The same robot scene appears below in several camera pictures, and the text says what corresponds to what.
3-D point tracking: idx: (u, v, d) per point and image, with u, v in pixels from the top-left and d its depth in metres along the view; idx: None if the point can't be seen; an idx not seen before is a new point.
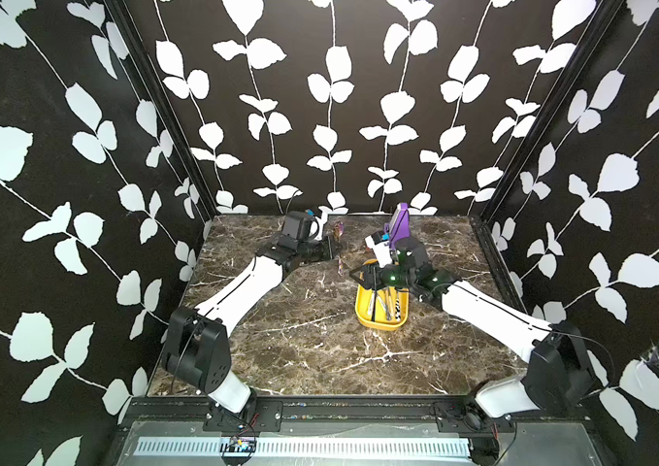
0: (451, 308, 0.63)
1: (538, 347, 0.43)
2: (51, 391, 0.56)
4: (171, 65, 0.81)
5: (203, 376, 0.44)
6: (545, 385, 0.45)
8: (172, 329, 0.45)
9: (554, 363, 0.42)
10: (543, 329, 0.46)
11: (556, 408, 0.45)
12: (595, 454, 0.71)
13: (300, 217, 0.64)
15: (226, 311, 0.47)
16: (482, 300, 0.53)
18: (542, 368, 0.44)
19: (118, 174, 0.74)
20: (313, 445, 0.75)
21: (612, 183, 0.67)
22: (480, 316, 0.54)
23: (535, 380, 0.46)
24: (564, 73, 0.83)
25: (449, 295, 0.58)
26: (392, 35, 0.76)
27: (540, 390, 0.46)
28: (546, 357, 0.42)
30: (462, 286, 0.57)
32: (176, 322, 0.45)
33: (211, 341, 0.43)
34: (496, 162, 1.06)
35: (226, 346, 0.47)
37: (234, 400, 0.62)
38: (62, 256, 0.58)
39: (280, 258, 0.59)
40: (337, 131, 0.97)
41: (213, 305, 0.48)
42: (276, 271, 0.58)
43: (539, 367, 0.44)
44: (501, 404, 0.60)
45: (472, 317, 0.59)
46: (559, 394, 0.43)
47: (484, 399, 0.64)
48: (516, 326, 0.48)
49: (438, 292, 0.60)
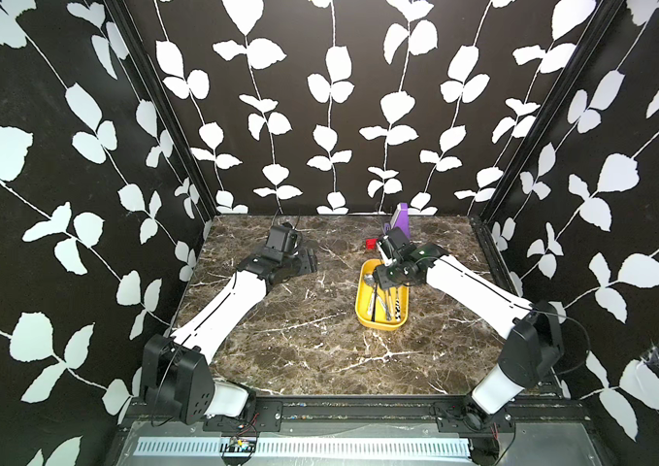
0: (436, 283, 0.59)
1: (517, 324, 0.45)
2: (51, 391, 0.56)
4: (171, 65, 0.81)
5: (183, 407, 0.42)
6: (517, 360, 0.47)
8: (147, 360, 0.42)
9: (531, 341, 0.44)
10: (525, 307, 0.47)
11: (526, 381, 0.48)
12: (595, 454, 0.71)
13: (285, 231, 0.63)
15: (205, 337, 0.45)
16: (468, 276, 0.54)
18: (518, 345, 0.45)
19: (118, 174, 0.74)
20: (313, 446, 0.71)
21: (611, 183, 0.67)
22: (465, 292, 0.54)
23: (508, 354, 0.49)
24: (564, 73, 0.83)
25: (434, 269, 0.57)
26: (392, 35, 0.76)
27: (510, 363, 0.49)
28: (525, 335, 0.43)
30: (446, 261, 0.57)
32: (149, 352, 0.42)
33: (187, 371, 0.40)
34: (496, 162, 1.06)
35: (207, 374, 0.44)
37: (229, 406, 0.61)
38: (62, 256, 0.58)
39: (264, 271, 0.57)
40: (337, 132, 0.97)
41: (190, 333, 0.45)
42: (257, 285, 0.55)
43: (515, 345, 0.46)
44: (497, 397, 0.61)
45: (455, 292, 0.56)
46: (531, 369, 0.46)
47: (479, 395, 0.65)
48: (498, 304, 0.48)
49: (424, 265, 0.59)
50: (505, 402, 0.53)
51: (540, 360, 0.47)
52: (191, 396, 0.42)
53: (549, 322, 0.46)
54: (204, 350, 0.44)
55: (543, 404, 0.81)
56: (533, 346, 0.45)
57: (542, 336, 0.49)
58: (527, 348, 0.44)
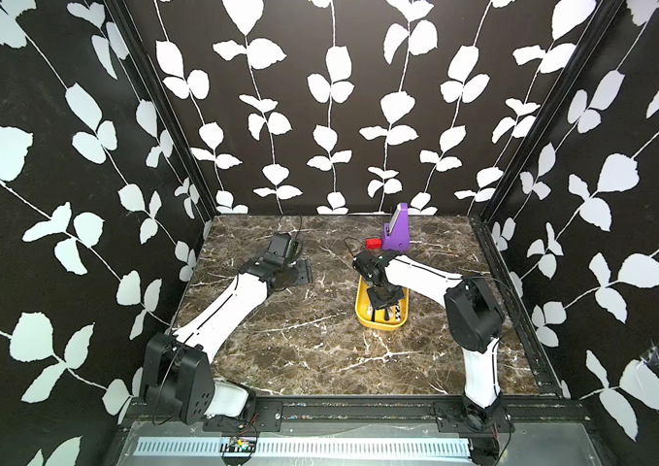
0: (395, 281, 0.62)
1: (450, 291, 0.53)
2: (51, 391, 0.56)
4: (171, 65, 0.81)
5: (184, 406, 0.42)
6: (460, 326, 0.55)
8: (149, 357, 0.43)
9: (461, 303, 0.52)
10: (456, 278, 0.56)
11: (474, 345, 0.54)
12: (595, 454, 0.71)
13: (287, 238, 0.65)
15: (207, 337, 0.45)
16: (415, 267, 0.63)
18: (453, 310, 0.54)
19: (118, 174, 0.74)
20: (313, 446, 0.71)
21: (611, 183, 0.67)
22: (415, 282, 0.63)
23: (453, 323, 0.56)
24: (564, 73, 0.83)
25: (390, 268, 0.68)
26: (392, 35, 0.76)
27: (458, 331, 0.56)
28: (456, 299, 0.52)
30: (400, 258, 0.68)
32: (152, 351, 0.42)
33: (189, 370, 0.41)
34: (496, 162, 1.06)
35: (208, 374, 0.44)
37: (229, 408, 0.61)
38: (62, 256, 0.58)
39: (265, 274, 0.58)
40: (337, 131, 0.97)
41: (193, 331, 0.45)
42: (258, 287, 0.56)
43: (452, 310, 0.54)
44: (480, 383, 0.63)
45: (411, 284, 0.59)
46: (472, 331, 0.53)
47: (473, 391, 0.66)
48: (436, 280, 0.58)
49: (382, 269, 0.70)
50: (490, 387, 0.63)
51: (477, 322, 0.53)
52: (191, 395, 0.42)
53: (481, 288, 0.55)
54: (206, 349, 0.44)
55: (543, 404, 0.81)
56: (465, 308, 0.52)
57: (479, 304, 0.56)
58: (461, 311, 0.52)
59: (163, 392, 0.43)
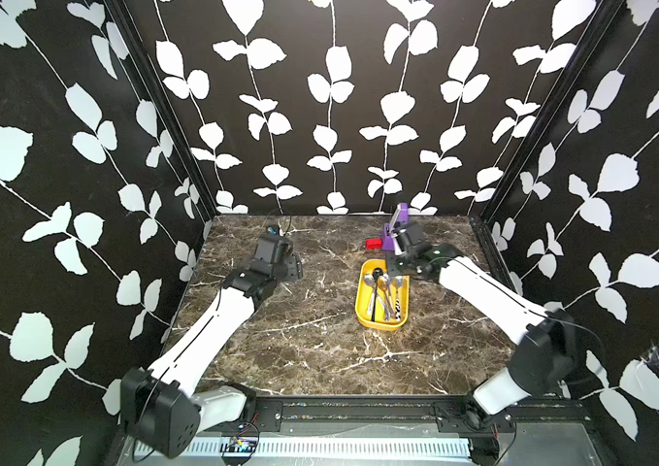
0: (448, 283, 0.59)
1: (531, 331, 0.44)
2: (51, 391, 0.56)
4: (171, 65, 0.81)
5: (164, 445, 0.40)
6: (530, 369, 0.46)
8: (124, 395, 0.40)
9: (543, 347, 0.44)
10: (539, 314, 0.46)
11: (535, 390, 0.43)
12: (595, 454, 0.71)
13: (275, 241, 0.59)
15: (185, 369, 0.42)
16: (482, 278, 0.53)
18: (529, 349, 0.45)
19: (118, 174, 0.74)
20: (313, 446, 0.71)
21: (612, 183, 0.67)
22: (477, 292, 0.53)
23: (519, 359, 0.47)
24: (564, 73, 0.83)
25: (448, 270, 0.57)
26: (392, 35, 0.76)
27: (520, 372, 0.48)
28: (539, 341, 0.43)
30: (462, 262, 0.56)
32: (127, 388, 0.40)
33: (165, 408, 0.38)
34: (496, 162, 1.06)
35: (187, 409, 0.42)
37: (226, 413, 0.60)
38: (62, 256, 0.58)
39: (250, 287, 0.53)
40: (337, 131, 0.97)
41: (169, 365, 0.42)
42: (242, 305, 0.52)
43: (527, 350, 0.45)
44: (498, 399, 0.61)
45: (470, 296, 0.55)
46: (542, 378, 0.45)
47: (480, 396, 0.65)
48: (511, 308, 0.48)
49: (437, 265, 0.58)
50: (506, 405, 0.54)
51: (550, 369, 0.46)
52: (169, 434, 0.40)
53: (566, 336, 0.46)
54: (183, 385, 0.41)
55: (543, 404, 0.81)
56: (545, 353, 0.44)
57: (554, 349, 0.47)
58: (539, 352, 0.43)
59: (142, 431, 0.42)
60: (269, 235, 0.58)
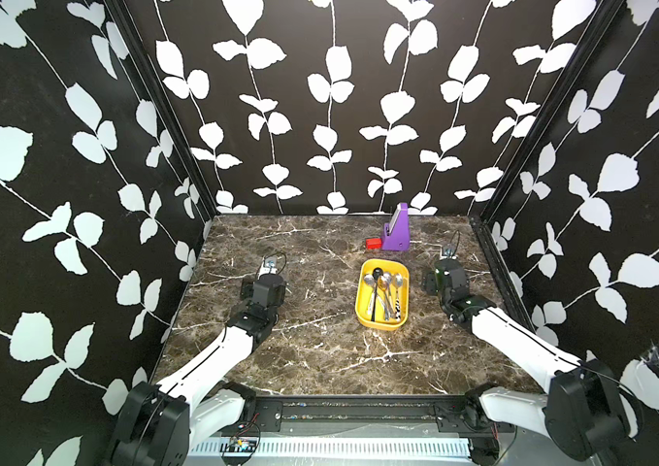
0: (481, 334, 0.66)
1: (562, 378, 0.42)
2: (51, 391, 0.56)
4: (171, 65, 0.81)
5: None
6: (568, 420, 0.42)
8: (128, 408, 0.42)
9: (575, 394, 0.41)
10: (570, 361, 0.45)
11: (578, 449, 0.42)
12: (595, 454, 0.71)
13: (269, 284, 0.63)
15: (190, 387, 0.45)
16: (511, 327, 0.53)
18: (562, 397, 0.42)
19: (118, 173, 0.74)
20: (313, 446, 0.71)
21: (612, 183, 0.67)
22: (508, 342, 0.53)
23: (556, 410, 0.44)
24: (564, 73, 0.83)
25: (480, 318, 0.58)
26: (392, 35, 0.76)
27: (563, 426, 0.43)
28: (567, 387, 0.41)
30: (493, 313, 0.58)
32: (133, 401, 0.42)
33: (169, 421, 0.40)
34: (496, 162, 1.06)
35: (184, 428, 0.43)
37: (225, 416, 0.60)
38: (62, 256, 0.58)
39: (252, 328, 0.59)
40: (337, 131, 0.97)
41: (177, 382, 0.45)
42: (244, 341, 0.57)
43: (560, 399, 0.43)
44: (507, 414, 0.59)
45: (504, 346, 0.55)
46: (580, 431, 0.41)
47: (485, 399, 0.64)
48: (542, 355, 0.47)
49: (469, 316, 0.61)
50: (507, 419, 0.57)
51: (586, 419, 0.41)
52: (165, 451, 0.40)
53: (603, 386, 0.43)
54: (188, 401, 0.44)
55: None
56: (576, 401, 0.41)
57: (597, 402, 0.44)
58: (570, 399, 0.41)
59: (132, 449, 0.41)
60: (266, 277, 0.65)
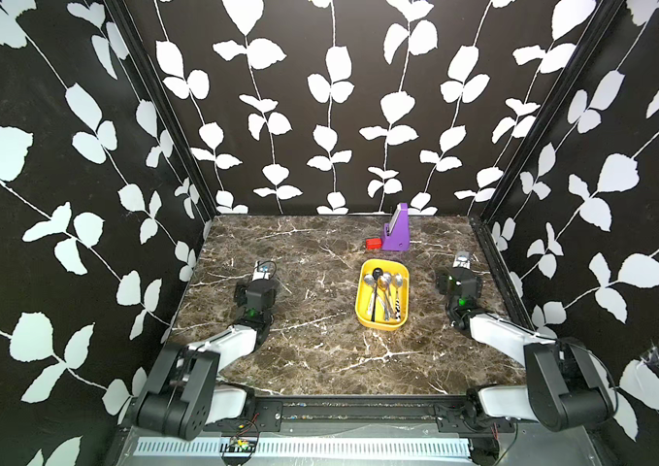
0: (480, 337, 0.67)
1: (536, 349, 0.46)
2: (51, 391, 0.56)
4: (171, 65, 0.81)
5: (186, 413, 0.42)
6: (542, 390, 0.45)
8: (161, 363, 0.45)
9: (545, 361, 0.45)
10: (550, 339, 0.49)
11: (553, 418, 0.44)
12: (595, 454, 0.71)
13: (262, 289, 0.69)
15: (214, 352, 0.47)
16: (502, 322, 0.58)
18: (535, 366, 0.46)
19: (118, 174, 0.74)
20: (313, 446, 0.71)
21: (612, 183, 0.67)
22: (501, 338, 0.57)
23: (534, 382, 0.47)
24: (564, 73, 0.83)
25: (476, 323, 0.64)
26: (393, 35, 0.76)
27: (540, 399, 0.46)
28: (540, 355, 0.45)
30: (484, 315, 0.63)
32: (166, 357, 0.46)
33: (204, 368, 0.45)
34: (496, 162, 1.06)
35: (212, 384, 0.46)
37: (228, 409, 0.60)
38: (62, 256, 0.58)
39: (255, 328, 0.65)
40: (337, 131, 0.97)
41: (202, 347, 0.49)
42: (250, 337, 0.63)
43: (535, 369, 0.46)
44: (502, 405, 0.60)
45: (491, 338, 0.60)
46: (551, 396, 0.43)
47: (484, 395, 0.65)
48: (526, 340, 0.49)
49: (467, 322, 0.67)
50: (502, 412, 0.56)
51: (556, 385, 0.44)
52: (196, 400, 0.43)
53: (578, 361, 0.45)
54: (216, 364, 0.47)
55: None
56: (546, 367, 0.45)
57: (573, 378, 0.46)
58: (541, 366, 0.45)
59: (159, 404, 0.43)
60: (259, 282, 0.71)
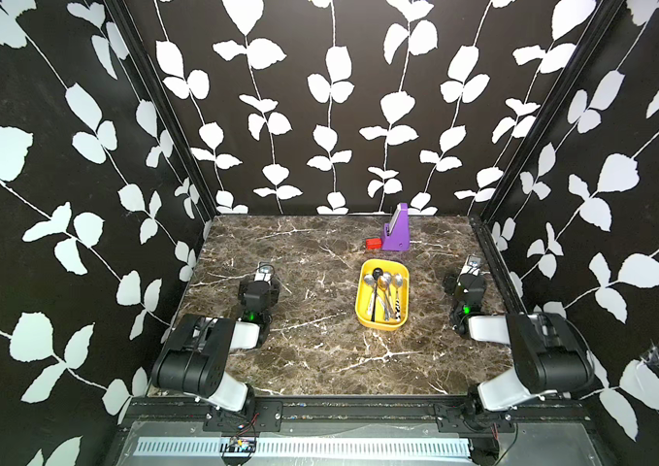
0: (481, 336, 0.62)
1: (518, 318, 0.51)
2: (51, 391, 0.56)
4: (171, 65, 0.81)
5: (206, 368, 0.45)
6: (522, 353, 0.49)
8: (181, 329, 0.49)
9: (523, 323, 0.50)
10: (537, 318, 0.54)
11: (533, 380, 0.47)
12: (595, 454, 0.71)
13: (261, 291, 0.73)
15: None
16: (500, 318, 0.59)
18: (515, 332, 0.50)
19: (118, 174, 0.74)
20: (313, 446, 0.71)
21: (612, 183, 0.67)
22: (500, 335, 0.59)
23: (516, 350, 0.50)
24: (564, 73, 0.83)
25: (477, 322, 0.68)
26: (393, 35, 0.76)
27: (522, 366, 0.49)
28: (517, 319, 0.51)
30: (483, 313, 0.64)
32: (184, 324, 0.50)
33: (222, 330, 0.49)
34: (496, 162, 1.06)
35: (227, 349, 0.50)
37: (232, 399, 0.61)
38: (62, 256, 0.58)
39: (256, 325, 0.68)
40: (337, 131, 0.97)
41: None
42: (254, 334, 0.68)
43: (515, 335, 0.50)
44: (499, 395, 0.60)
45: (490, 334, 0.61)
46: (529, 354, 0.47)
47: (483, 389, 0.65)
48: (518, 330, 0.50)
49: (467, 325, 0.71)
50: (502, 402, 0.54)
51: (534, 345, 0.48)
52: (215, 356, 0.46)
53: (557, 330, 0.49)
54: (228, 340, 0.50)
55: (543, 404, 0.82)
56: (525, 329, 0.49)
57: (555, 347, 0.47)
58: (520, 330, 0.49)
59: (178, 364, 0.46)
60: (257, 283, 0.74)
